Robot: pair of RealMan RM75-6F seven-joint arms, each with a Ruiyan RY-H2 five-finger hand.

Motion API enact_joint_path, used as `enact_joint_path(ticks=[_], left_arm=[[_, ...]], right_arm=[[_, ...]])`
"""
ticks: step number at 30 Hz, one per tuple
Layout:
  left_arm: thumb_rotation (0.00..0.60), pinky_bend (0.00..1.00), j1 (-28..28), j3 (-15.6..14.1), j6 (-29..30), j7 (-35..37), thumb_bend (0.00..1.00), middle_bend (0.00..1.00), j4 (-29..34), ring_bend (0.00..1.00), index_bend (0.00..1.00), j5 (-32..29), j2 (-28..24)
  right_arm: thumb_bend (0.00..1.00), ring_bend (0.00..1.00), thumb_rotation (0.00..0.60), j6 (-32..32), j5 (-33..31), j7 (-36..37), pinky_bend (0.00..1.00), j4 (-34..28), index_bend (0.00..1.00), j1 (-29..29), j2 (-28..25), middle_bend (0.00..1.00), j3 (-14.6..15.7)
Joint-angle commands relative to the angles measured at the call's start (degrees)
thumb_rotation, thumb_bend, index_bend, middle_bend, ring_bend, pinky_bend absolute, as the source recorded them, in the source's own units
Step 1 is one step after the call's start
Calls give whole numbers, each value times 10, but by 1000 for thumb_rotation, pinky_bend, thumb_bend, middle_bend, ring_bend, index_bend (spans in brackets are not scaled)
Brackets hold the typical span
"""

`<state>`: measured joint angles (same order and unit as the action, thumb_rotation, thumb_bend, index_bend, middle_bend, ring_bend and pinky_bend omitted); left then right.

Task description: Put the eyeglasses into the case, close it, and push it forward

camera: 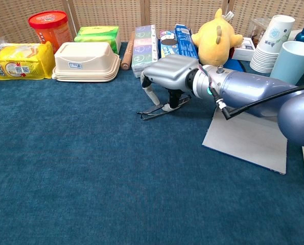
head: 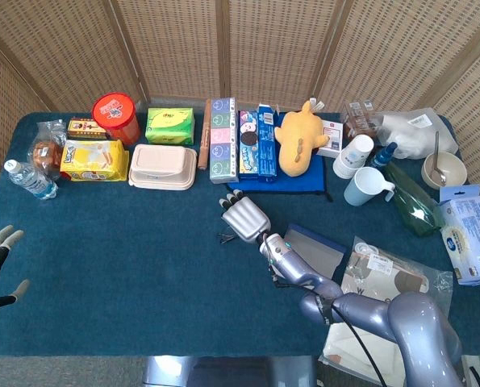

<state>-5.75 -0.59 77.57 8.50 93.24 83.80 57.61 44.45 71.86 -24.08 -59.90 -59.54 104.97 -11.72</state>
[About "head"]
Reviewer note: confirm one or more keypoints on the beige plastic lunch box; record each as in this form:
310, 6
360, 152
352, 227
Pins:
161, 167

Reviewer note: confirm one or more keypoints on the metal spoon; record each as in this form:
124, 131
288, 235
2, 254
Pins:
436, 149

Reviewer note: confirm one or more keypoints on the clear box of brown snacks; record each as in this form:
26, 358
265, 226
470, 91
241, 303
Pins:
358, 119

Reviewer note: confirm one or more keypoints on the yellow snack package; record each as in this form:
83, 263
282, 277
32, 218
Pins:
94, 161

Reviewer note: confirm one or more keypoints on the blue cartoon cookie box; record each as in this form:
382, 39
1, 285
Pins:
248, 149

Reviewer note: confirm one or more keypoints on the green glass bottle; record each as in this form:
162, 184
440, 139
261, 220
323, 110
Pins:
415, 203

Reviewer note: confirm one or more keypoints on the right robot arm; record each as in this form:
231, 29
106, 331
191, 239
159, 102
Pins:
413, 322

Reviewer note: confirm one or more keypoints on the stack of white paper cups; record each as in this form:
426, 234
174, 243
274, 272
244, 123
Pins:
352, 157

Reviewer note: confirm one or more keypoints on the bagged brown bread bun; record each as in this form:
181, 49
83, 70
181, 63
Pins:
46, 153

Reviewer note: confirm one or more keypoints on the small red yellow snack box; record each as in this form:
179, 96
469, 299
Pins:
84, 129

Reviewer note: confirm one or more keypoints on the light blue mug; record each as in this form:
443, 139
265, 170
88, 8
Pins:
364, 187

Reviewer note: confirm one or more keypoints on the beige bowl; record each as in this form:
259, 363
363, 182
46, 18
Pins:
455, 165

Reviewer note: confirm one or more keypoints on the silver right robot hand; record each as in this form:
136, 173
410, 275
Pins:
245, 219

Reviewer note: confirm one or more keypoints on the wooden rolling pin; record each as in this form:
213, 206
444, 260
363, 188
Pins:
204, 137

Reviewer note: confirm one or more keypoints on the blue white wipes package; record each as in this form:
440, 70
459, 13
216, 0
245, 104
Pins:
473, 238

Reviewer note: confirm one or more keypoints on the black eyeglasses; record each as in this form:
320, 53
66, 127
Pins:
225, 238

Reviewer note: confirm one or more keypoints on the clear plastic water bottle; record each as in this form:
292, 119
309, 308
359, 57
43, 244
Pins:
32, 181

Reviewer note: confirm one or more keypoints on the pastel multicolour tissue pack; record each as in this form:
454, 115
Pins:
223, 141

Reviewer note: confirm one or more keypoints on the dark blue spray bottle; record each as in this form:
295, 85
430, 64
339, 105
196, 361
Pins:
382, 157

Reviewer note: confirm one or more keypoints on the woven folding screen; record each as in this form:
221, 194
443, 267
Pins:
264, 44

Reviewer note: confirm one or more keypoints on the orange tub with red lid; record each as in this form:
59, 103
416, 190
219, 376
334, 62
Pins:
116, 115

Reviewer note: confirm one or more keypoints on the dark blue biscuit box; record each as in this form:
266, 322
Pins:
268, 149

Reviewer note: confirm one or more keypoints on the blue cloth mat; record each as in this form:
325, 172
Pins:
304, 183

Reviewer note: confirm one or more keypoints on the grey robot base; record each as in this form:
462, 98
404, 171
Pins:
207, 373

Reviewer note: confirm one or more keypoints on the white plastic bag with label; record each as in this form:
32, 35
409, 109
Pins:
413, 129

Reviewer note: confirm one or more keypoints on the bagged white cloth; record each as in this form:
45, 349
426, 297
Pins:
385, 266

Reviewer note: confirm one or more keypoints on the yellow plush toy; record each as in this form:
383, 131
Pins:
300, 141

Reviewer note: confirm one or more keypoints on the small white red-print box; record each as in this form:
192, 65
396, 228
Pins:
333, 137

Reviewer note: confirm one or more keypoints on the green tissue pack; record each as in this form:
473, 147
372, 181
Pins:
169, 126

